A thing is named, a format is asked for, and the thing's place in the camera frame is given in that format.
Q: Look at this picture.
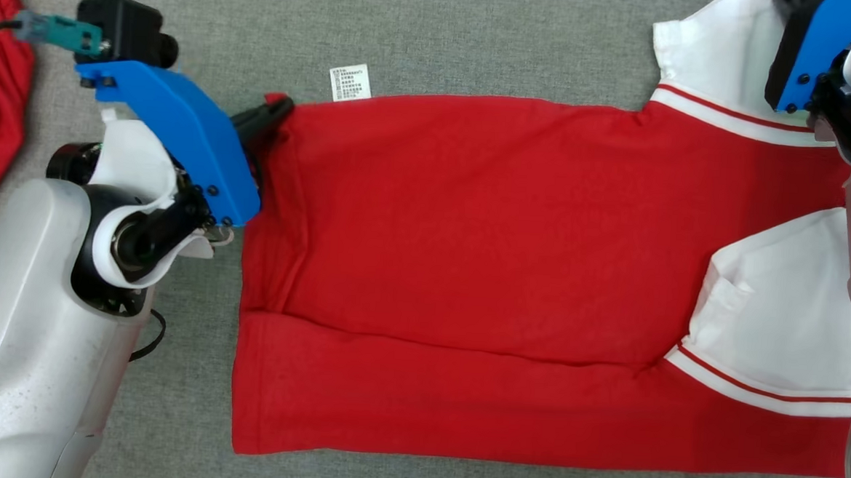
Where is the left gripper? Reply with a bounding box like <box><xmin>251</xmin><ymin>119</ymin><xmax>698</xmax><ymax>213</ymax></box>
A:
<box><xmin>84</xmin><ymin>85</ymin><xmax>296</xmax><ymax>298</ymax></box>

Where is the red white basketball jersey shirt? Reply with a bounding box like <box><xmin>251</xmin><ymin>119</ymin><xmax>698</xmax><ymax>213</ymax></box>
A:
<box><xmin>228</xmin><ymin>0</ymin><xmax>851</xmax><ymax>478</ymax></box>

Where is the blue right camera mount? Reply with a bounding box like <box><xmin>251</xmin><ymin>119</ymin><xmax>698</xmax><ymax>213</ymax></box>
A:
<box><xmin>775</xmin><ymin>0</ymin><xmax>851</xmax><ymax>118</ymax></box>

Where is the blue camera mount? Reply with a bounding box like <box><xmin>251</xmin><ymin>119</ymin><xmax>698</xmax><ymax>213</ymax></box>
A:
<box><xmin>68</xmin><ymin>57</ymin><xmax>269</xmax><ymax>230</ymax></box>
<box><xmin>775</xmin><ymin>0</ymin><xmax>851</xmax><ymax>118</ymax></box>

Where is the blue left camera mount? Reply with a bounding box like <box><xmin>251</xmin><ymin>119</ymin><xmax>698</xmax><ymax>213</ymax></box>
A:
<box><xmin>68</xmin><ymin>57</ymin><xmax>269</xmax><ymax>230</ymax></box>

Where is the teal left camera connector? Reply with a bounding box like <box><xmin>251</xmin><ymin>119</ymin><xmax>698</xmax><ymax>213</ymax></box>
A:
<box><xmin>20</xmin><ymin>11</ymin><xmax>110</xmax><ymax>57</ymax></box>

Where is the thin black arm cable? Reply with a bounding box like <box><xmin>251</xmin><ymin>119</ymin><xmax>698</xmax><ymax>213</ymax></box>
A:
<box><xmin>129</xmin><ymin>307</ymin><xmax>168</xmax><ymax>365</ymax></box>

